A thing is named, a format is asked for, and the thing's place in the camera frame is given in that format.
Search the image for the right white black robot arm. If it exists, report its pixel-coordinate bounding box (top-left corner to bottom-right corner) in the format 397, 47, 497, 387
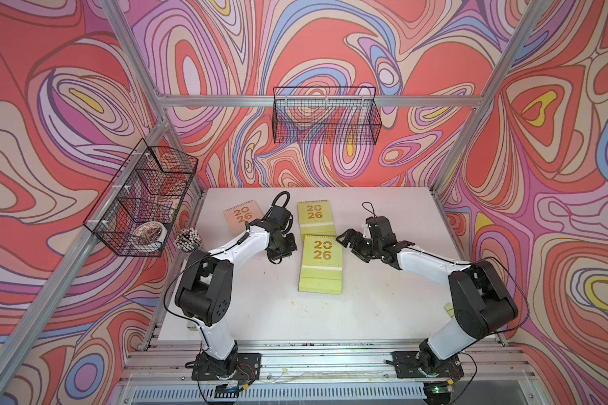
336, 216, 518, 376

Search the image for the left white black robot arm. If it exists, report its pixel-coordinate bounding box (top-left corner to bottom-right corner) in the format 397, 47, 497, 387
173, 204, 297, 361

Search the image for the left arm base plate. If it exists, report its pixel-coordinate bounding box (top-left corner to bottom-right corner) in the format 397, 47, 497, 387
192, 352, 262, 381

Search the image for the black wire basket back wall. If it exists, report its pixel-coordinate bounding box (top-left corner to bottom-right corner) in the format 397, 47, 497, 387
272, 84, 382, 145

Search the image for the tape roll in basket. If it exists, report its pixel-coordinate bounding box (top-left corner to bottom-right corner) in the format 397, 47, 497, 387
131, 221, 167, 252

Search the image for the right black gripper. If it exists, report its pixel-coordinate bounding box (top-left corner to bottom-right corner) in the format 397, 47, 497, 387
335, 228, 382, 262

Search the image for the black wire basket left wall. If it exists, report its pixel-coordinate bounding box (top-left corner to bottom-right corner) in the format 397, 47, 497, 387
83, 139, 199, 258

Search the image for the pink 2026 calendar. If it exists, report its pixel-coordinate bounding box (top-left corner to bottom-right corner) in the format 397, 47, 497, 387
224, 200, 263, 236

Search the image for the aluminium front rail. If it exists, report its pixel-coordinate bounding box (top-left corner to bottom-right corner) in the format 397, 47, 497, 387
111, 341, 550, 404

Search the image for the small yellow sticky note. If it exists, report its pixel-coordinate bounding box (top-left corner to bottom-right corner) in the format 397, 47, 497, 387
444, 304, 455, 318

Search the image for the black wire basket wall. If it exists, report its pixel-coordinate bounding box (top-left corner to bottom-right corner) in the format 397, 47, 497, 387
272, 84, 382, 145
83, 139, 199, 258

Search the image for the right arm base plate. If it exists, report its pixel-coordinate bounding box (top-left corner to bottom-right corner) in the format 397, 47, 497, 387
385, 351, 464, 381

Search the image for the green calendar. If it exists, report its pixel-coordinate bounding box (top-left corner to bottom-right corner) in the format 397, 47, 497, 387
298, 235, 343, 295
297, 200, 337, 239

